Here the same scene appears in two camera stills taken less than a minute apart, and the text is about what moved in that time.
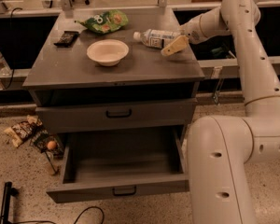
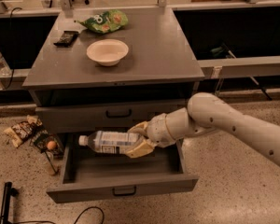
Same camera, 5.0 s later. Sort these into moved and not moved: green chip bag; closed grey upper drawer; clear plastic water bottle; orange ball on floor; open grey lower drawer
Moved: clear plastic water bottle
Not moved: open grey lower drawer; closed grey upper drawer; green chip bag; orange ball on floor
